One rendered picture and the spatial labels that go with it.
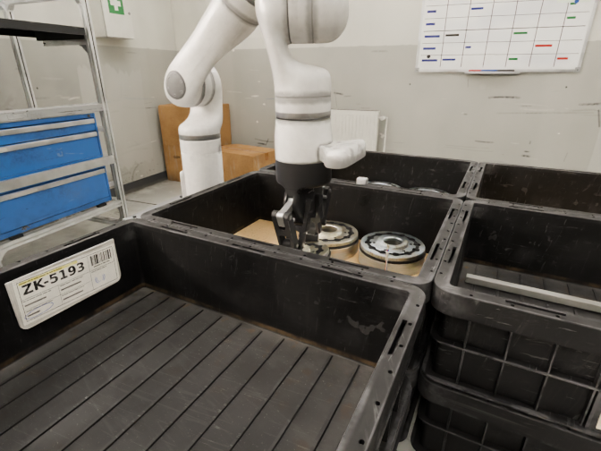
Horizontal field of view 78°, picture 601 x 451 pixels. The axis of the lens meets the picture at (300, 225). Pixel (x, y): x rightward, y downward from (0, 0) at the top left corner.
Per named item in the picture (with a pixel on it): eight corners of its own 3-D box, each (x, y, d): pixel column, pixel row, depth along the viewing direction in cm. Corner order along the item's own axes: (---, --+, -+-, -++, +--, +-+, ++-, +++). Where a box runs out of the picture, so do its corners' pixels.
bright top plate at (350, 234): (289, 239, 63) (288, 235, 62) (314, 219, 71) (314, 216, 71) (345, 251, 58) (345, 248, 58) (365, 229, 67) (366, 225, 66)
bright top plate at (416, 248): (353, 255, 57) (353, 251, 57) (367, 230, 66) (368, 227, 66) (422, 266, 54) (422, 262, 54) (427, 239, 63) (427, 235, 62)
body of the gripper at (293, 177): (293, 144, 54) (295, 205, 58) (261, 156, 47) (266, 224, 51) (342, 148, 51) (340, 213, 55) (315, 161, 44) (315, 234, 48)
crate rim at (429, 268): (137, 232, 53) (133, 216, 52) (256, 181, 77) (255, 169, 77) (427, 309, 36) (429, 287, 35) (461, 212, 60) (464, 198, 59)
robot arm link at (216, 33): (215, -34, 64) (247, -22, 72) (151, 84, 79) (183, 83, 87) (248, 6, 63) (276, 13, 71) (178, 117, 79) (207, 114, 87)
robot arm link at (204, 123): (191, 62, 86) (199, 138, 92) (160, 61, 78) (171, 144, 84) (224, 62, 82) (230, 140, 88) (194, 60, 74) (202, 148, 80)
